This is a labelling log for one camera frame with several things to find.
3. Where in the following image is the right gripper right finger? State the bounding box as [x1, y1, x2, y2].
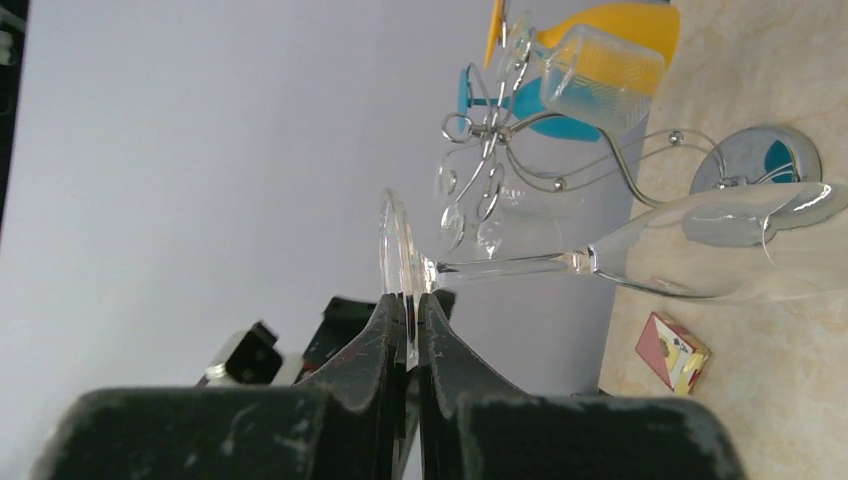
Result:
[418, 294, 746, 479]

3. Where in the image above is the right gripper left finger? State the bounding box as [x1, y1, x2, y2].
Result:
[30, 295, 405, 479]

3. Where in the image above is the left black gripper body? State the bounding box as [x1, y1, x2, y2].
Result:
[301, 289, 456, 385]

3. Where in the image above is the clear flute wine glass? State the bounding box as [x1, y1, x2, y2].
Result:
[380, 182, 847, 367]

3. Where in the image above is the clear ribbed short glass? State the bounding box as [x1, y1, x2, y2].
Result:
[498, 11, 667, 133]

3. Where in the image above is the clear wine glass on rack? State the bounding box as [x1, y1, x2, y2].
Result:
[474, 175, 563, 259]

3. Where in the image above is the chrome wine glass rack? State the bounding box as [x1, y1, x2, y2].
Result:
[438, 1, 847, 248]

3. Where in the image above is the blue wine glass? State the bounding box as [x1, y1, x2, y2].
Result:
[457, 67, 600, 142]

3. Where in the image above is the yellow wine glass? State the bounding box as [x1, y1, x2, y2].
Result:
[483, 1, 681, 93]

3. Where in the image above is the pink card box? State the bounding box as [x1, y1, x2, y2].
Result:
[635, 311, 711, 396]

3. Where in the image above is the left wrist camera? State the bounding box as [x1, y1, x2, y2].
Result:
[195, 320, 304, 387]

